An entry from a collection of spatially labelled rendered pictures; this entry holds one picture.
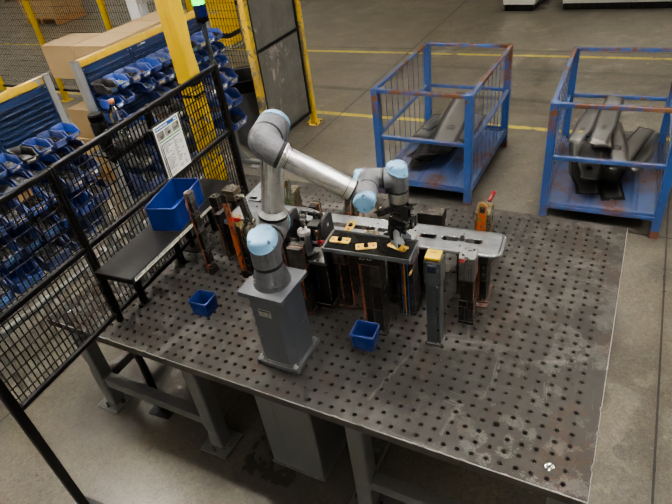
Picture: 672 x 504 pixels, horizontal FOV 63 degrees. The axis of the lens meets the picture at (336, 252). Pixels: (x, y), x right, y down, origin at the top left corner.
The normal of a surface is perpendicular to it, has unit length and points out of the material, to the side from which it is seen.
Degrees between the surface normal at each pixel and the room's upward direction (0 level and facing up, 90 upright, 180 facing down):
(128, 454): 0
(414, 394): 0
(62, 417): 0
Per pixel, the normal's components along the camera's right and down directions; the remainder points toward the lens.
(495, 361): -0.12, -0.80
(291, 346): 0.29, 0.55
